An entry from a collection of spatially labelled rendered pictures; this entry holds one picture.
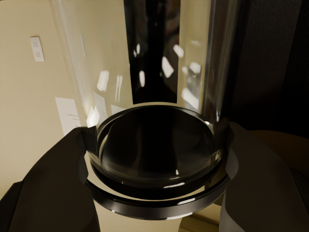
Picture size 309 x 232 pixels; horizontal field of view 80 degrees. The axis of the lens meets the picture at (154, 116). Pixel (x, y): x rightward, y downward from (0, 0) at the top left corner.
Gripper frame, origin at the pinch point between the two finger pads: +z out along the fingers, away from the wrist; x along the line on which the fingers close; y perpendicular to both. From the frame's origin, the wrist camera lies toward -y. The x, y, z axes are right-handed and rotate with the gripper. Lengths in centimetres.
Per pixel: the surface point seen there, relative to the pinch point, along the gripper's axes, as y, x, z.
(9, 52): 10, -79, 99
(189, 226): 23.2, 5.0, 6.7
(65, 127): 49, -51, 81
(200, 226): 23.2, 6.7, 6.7
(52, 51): 8, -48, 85
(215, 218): 22.0, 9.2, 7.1
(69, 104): 34, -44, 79
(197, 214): 22.7, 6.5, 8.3
